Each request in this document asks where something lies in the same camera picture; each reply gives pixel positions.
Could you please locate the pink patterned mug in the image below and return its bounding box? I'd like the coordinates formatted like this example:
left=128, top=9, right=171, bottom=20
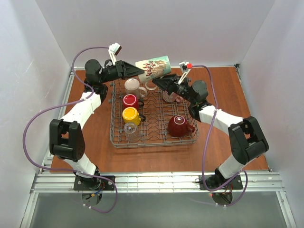
left=162, top=91, right=182, bottom=103

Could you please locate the tall cream decorated mug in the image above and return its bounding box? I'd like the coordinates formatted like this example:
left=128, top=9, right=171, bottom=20
left=135, top=56, right=171, bottom=91

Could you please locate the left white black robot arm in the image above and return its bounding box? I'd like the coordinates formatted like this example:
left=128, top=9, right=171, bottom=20
left=49, top=59, right=144, bottom=190

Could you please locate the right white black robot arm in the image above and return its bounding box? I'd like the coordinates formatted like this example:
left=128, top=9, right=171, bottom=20
left=152, top=74, right=269, bottom=191

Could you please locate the pale pink mug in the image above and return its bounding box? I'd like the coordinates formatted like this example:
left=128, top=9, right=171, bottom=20
left=124, top=78, right=148, bottom=99

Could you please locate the dark red round mug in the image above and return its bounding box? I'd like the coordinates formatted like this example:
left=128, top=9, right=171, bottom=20
left=167, top=115, right=195, bottom=137

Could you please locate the yellow mug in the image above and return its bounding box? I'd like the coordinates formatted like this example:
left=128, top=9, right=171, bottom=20
left=122, top=107, right=146, bottom=126

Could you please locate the clear glass cup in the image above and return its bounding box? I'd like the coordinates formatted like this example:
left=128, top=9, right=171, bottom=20
left=123, top=122, right=141, bottom=142

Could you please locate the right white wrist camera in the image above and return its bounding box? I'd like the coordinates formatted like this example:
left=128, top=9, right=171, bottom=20
left=178, top=61, right=192, bottom=85

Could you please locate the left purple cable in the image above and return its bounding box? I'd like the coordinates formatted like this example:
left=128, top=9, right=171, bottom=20
left=22, top=46, right=119, bottom=213

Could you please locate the purple cable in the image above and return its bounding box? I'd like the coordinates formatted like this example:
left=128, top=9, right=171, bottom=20
left=22, top=46, right=119, bottom=213
left=191, top=64, right=249, bottom=207

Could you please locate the grey wire dish rack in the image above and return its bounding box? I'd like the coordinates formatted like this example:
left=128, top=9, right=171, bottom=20
left=110, top=80, right=199, bottom=148

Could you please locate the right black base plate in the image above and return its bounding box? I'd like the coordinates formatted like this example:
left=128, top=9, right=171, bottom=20
left=195, top=175, right=244, bottom=190

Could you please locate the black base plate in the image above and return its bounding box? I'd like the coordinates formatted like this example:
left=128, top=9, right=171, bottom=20
left=73, top=176, right=114, bottom=191
left=195, top=175, right=244, bottom=190

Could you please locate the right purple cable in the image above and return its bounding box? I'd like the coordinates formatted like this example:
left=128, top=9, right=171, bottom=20
left=191, top=64, right=249, bottom=207

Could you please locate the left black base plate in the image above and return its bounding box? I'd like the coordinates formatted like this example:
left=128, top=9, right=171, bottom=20
left=73, top=176, right=114, bottom=191

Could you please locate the aluminium frame rail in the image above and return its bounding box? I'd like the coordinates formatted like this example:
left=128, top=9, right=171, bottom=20
left=31, top=171, right=285, bottom=193

